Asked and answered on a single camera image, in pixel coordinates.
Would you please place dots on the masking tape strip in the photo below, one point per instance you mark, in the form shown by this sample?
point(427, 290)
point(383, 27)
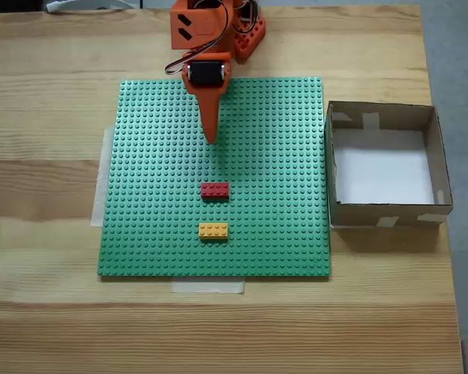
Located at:
point(206, 286)
point(99, 187)

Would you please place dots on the white curved object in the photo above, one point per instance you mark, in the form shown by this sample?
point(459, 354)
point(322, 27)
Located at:
point(62, 5)

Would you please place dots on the open cardboard box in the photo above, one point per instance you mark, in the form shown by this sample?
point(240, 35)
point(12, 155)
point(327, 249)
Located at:
point(442, 156)

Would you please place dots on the green lego baseplate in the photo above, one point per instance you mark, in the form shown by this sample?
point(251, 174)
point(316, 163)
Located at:
point(160, 195)

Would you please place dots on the white paper sheet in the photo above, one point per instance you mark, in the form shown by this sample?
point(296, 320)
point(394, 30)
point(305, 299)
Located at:
point(382, 171)

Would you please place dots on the red lego block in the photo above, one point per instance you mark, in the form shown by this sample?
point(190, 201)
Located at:
point(215, 190)

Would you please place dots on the yellow lego block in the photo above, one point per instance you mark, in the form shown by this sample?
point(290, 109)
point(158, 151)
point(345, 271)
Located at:
point(213, 231)

